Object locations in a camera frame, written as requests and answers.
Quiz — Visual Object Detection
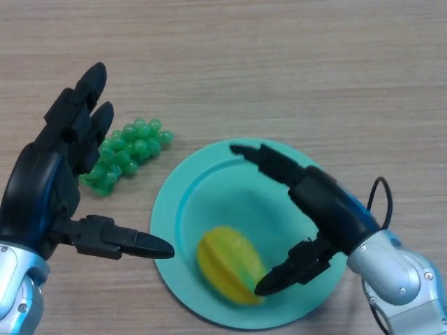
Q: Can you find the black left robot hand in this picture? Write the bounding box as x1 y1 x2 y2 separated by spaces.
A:
0 61 175 261

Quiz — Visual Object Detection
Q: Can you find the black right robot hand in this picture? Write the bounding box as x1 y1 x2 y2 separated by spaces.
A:
229 142 381 297

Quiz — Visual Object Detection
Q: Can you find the yellow starfruit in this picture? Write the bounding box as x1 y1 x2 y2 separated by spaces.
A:
196 225 268 306

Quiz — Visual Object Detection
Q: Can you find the teal round plate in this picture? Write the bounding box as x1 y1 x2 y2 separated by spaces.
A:
149 137 349 331

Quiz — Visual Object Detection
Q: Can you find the green grape bunch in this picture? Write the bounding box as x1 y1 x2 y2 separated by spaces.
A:
79 117 175 197

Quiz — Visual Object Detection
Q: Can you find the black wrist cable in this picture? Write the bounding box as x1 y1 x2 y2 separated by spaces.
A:
366 177 394 231

